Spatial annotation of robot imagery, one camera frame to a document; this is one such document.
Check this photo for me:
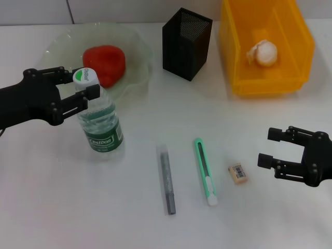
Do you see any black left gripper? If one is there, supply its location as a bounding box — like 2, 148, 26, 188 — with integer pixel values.
0, 66, 101, 132

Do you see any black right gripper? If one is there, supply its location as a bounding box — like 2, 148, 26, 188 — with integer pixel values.
257, 126, 332, 188

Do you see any red-orange fruit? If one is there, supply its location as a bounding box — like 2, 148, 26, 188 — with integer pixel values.
82, 45, 127, 89

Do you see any clear water bottle green label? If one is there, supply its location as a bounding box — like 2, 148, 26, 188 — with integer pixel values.
72, 66, 125, 160

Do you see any mint green utility knife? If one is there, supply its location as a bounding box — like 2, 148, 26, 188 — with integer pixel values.
194, 137, 218, 208

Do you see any white paper ball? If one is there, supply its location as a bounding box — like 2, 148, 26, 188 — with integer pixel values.
245, 39, 280, 67

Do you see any beige eraser with barcode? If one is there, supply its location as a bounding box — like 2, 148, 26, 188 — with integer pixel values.
227, 162, 250, 185

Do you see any pale green glass fruit plate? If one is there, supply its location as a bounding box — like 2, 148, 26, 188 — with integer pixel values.
41, 22, 154, 102

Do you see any black mesh pen holder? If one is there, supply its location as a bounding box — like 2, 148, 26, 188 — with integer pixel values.
162, 7, 213, 82

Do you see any yellow plastic bin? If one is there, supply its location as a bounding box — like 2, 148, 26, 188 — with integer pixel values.
217, 0, 316, 95

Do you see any grey pencil lead tube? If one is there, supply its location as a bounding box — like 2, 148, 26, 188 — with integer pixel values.
156, 144, 177, 216

